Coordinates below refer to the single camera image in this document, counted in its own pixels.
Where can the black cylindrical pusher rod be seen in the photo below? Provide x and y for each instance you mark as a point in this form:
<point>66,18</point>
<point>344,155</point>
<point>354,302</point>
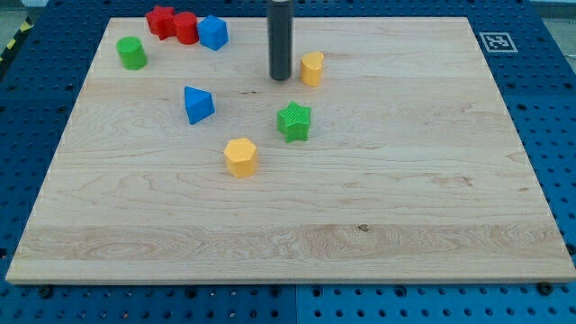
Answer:
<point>279,18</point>

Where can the green cylinder block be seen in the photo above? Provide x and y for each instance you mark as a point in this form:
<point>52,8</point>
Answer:
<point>131,53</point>

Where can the black bolt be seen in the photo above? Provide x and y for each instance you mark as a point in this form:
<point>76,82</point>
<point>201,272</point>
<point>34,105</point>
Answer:
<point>545,288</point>
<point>45,292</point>

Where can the yellow heart block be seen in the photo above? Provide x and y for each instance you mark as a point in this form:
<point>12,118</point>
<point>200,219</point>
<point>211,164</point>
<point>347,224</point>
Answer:
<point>312,64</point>

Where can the green star block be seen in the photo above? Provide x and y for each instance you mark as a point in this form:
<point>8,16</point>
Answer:
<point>294,122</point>

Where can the black bolt front left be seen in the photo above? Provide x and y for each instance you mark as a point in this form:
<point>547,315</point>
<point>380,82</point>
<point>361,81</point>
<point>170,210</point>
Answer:
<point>45,292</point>

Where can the white fiducial marker tag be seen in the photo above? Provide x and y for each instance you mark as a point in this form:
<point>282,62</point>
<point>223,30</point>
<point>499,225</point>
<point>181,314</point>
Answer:
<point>498,42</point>

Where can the blue triangular prism block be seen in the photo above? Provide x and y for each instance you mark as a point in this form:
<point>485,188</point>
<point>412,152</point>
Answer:
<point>198,104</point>

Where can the yellow hexagon block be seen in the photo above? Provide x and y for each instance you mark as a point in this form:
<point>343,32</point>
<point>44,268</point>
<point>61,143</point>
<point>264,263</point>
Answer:
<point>241,157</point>

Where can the wooden board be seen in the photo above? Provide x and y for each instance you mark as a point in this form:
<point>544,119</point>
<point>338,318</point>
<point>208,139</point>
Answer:
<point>413,171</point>

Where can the red star block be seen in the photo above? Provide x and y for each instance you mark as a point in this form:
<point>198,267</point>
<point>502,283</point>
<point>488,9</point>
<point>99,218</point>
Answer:
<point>160,21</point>

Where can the black bolt front right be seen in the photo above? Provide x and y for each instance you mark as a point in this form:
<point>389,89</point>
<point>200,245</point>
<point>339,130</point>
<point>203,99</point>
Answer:
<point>545,288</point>

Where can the red cylinder block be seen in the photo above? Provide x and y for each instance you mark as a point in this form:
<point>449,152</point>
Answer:
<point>185,24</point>

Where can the blue cube block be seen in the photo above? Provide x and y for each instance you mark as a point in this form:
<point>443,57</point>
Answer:
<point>213,32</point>

